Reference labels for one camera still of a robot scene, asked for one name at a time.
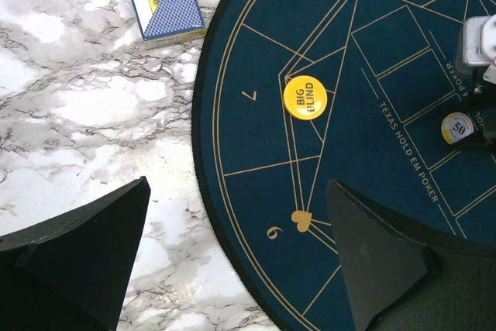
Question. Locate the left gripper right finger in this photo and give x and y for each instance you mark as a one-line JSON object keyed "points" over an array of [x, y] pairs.
{"points": [[401, 274]]}

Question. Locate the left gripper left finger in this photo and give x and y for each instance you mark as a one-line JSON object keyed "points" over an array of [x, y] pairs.
{"points": [[71, 272]]}

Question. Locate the yellow fifty poker chip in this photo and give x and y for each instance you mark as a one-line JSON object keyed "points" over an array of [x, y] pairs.
{"points": [[456, 126]]}

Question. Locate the yellow big blind button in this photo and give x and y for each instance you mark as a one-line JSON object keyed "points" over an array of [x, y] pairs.
{"points": [[305, 97]]}

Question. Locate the round blue poker mat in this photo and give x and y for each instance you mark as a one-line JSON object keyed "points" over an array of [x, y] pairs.
{"points": [[389, 67]]}

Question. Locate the blue playing card box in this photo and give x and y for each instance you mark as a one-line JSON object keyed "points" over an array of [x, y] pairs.
{"points": [[167, 22]]}

